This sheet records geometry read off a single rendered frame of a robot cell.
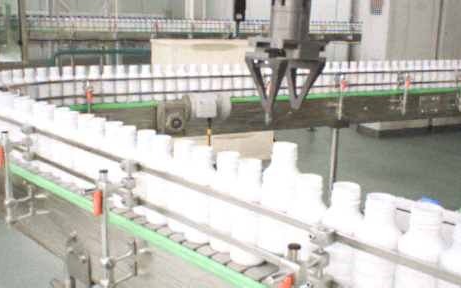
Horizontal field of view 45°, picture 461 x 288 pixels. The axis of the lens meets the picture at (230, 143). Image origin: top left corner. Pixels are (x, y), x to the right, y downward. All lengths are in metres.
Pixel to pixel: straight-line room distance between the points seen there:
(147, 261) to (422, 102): 2.65
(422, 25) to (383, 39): 0.57
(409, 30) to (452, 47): 0.76
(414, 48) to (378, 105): 3.94
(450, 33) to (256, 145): 3.20
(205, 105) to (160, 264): 1.57
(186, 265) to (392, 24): 6.12
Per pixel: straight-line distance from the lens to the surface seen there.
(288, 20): 0.78
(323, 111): 3.05
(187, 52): 5.07
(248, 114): 2.81
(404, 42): 7.07
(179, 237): 1.00
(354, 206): 0.76
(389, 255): 0.70
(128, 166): 1.04
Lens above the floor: 1.38
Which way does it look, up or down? 13 degrees down
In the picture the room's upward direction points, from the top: 1 degrees clockwise
